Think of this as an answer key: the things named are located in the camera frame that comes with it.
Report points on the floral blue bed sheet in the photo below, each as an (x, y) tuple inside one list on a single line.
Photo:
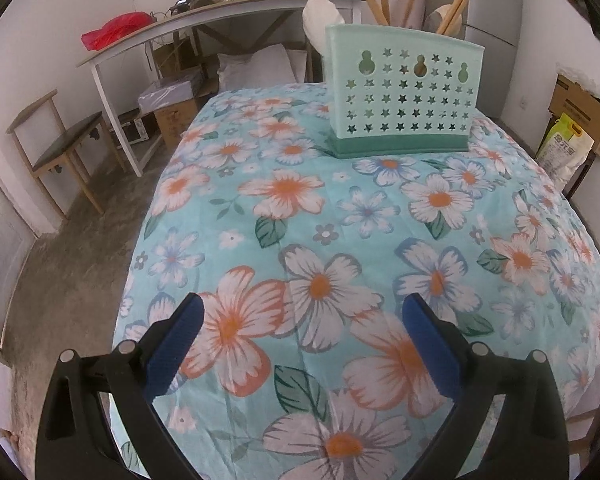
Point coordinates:
[(330, 220)]

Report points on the plastic-wrapped grey box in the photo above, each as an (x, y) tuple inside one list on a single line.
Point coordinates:
[(170, 90)]

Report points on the grey refrigerator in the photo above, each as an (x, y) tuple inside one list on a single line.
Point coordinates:
[(495, 35)]

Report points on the white pillow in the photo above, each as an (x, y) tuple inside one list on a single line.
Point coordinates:
[(255, 67)]

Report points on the yellow-green sack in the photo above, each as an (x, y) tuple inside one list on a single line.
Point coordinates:
[(565, 150)]

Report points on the white panel door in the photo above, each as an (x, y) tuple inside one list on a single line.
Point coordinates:
[(0, 260)]

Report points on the brown cardboard box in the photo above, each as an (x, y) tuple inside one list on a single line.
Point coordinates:
[(177, 122)]

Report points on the wooden chair with dark seat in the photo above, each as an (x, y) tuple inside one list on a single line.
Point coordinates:
[(67, 140)]

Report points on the white-legged long table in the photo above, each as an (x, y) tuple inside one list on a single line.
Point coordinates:
[(205, 15)]

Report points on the large open cardboard box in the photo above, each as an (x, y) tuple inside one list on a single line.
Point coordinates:
[(582, 105)]

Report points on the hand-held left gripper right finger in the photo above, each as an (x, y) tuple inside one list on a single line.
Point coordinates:
[(430, 350)]

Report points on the green star-cutout utensil holder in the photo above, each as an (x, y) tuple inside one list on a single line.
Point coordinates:
[(405, 95)]

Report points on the white plastic ladle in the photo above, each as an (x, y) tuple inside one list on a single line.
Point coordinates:
[(320, 20)]

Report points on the white rice paddle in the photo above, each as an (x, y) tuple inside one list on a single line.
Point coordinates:
[(437, 17)]

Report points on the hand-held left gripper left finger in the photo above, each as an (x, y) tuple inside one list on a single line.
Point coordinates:
[(177, 345)]

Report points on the metal-edged case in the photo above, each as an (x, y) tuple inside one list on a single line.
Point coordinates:
[(130, 130)]

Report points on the red plastic bag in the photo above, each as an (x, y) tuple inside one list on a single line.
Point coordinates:
[(117, 30)]

